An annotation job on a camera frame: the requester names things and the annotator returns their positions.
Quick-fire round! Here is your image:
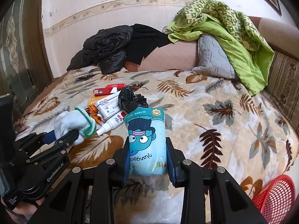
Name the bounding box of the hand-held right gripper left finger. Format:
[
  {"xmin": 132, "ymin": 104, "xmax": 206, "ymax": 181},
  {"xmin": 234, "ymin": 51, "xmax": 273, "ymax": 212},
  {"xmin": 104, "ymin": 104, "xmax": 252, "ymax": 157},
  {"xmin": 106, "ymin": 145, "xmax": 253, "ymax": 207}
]
[{"xmin": 27, "ymin": 136, "xmax": 131, "ymax": 224}]

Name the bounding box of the orange packet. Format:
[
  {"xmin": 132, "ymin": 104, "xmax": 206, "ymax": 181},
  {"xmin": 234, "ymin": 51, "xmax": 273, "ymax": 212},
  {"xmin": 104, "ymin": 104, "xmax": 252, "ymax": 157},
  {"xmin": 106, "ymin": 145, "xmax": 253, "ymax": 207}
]
[{"xmin": 87, "ymin": 97, "xmax": 100, "ymax": 109}]

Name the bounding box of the black cloth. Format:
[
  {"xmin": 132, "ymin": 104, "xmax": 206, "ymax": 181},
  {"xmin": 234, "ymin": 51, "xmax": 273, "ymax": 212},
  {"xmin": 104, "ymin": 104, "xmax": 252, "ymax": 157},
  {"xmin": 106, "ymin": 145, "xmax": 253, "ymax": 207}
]
[{"xmin": 125, "ymin": 23, "xmax": 172, "ymax": 65}]

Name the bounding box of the grey quilted pillow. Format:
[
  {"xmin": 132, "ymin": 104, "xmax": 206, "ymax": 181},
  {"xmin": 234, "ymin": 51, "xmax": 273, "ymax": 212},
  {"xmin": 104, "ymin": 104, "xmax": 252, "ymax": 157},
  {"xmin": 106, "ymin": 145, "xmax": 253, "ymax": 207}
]
[{"xmin": 192, "ymin": 34, "xmax": 239, "ymax": 80}]

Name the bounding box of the white tube with red print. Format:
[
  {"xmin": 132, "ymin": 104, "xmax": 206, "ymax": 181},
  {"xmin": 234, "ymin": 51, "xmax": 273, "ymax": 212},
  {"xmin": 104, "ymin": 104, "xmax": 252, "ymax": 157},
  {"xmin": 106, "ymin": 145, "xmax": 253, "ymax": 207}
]
[{"xmin": 96, "ymin": 111, "xmax": 128, "ymax": 137}]

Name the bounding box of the blue cartoon tissue packet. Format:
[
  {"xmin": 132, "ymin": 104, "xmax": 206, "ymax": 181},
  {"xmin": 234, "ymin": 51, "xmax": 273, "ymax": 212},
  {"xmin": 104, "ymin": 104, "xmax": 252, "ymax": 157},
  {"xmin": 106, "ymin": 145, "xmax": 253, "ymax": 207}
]
[{"xmin": 122, "ymin": 107, "xmax": 169, "ymax": 191}]

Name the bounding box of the brown foil wrapper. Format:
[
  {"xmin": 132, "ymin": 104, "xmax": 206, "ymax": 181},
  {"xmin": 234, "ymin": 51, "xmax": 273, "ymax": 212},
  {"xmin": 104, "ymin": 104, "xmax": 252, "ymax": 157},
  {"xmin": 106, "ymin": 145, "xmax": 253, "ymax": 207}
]
[{"xmin": 88, "ymin": 105, "xmax": 104, "ymax": 126}]

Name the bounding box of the padded bed headboard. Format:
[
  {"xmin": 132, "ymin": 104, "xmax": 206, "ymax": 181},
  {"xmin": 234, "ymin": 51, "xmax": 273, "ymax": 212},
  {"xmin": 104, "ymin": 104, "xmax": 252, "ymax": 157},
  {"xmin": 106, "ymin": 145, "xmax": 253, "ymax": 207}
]
[{"xmin": 124, "ymin": 16, "xmax": 299, "ymax": 131}]

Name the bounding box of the green patterned quilt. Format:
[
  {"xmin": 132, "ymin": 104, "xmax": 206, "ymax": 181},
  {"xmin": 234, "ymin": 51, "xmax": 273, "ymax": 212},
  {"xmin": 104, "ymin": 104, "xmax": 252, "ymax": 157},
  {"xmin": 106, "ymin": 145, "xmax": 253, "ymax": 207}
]
[{"xmin": 164, "ymin": 0, "xmax": 275, "ymax": 97}]

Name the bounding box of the leaf-printed blanket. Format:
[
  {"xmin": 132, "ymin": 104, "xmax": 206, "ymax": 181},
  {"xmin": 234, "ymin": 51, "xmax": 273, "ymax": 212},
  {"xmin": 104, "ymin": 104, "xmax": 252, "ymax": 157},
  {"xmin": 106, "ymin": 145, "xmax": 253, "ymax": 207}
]
[{"xmin": 13, "ymin": 65, "xmax": 293, "ymax": 224}]

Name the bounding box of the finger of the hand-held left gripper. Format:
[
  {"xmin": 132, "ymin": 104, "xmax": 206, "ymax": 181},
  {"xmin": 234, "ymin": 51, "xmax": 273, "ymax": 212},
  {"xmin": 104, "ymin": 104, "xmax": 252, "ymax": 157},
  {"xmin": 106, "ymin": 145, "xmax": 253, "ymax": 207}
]
[
  {"xmin": 14, "ymin": 131, "xmax": 57, "ymax": 154},
  {"xmin": 25, "ymin": 129, "xmax": 80, "ymax": 167}
]

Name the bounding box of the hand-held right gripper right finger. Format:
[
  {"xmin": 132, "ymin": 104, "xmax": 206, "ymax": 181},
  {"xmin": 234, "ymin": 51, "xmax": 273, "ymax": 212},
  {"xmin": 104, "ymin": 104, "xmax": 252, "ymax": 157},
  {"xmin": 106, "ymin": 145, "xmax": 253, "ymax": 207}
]
[{"xmin": 165, "ymin": 136, "xmax": 269, "ymax": 224}]

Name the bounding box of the black puffer jacket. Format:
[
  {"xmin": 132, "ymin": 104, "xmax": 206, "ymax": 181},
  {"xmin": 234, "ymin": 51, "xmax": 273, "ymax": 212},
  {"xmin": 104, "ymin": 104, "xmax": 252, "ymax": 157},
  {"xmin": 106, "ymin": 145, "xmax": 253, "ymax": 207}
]
[{"xmin": 67, "ymin": 24, "xmax": 134, "ymax": 74}]

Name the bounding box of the person's left hand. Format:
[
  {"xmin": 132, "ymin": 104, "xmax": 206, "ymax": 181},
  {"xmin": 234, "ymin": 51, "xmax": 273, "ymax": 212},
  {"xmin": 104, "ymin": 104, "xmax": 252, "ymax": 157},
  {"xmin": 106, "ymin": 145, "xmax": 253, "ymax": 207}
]
[{"xmin": 1, "ymin": 196, "xmax": 45, "ymax": 218}]

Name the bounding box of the black plastic bag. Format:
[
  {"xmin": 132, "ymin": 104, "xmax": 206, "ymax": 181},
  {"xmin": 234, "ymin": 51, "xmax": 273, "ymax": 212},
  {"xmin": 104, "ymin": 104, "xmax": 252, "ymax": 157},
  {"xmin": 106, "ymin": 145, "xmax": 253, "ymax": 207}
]
[{"xmin": 118, "ymin": 85, "xmax": 149, "ymax": 115}]

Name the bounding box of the red plastic basket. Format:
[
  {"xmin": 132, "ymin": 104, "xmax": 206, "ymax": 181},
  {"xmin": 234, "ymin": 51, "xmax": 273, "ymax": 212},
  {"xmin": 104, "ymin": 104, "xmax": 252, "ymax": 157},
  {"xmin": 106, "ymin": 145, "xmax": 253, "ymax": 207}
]
[{"xmin": 252, "ymin": 175, "xmax": 296, "ymax": 224}]

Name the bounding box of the white medicine box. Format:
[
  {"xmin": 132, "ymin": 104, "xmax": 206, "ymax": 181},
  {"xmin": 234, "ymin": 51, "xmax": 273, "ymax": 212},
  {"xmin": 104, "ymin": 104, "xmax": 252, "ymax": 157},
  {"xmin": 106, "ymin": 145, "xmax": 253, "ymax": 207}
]
[{"xmin": 96, "ymin": 91, "xmax": 128, "ymax": 120}]

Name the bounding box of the white glove with green cuff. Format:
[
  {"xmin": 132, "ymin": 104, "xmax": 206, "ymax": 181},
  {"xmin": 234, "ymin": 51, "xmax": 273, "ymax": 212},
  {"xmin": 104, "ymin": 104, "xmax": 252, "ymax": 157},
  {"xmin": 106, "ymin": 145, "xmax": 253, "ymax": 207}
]
[{"xmin": 54, "ymin": 107, "xmax": 97, "ymax": 145}]

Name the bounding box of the wooden door with glass panel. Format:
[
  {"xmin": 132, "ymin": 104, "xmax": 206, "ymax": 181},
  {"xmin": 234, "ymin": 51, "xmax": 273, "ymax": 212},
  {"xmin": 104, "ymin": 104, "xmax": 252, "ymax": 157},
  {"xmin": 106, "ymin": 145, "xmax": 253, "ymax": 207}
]
[{"xmin": 0, "ymin": 0, "xmax": 54, "ymax": 127}]

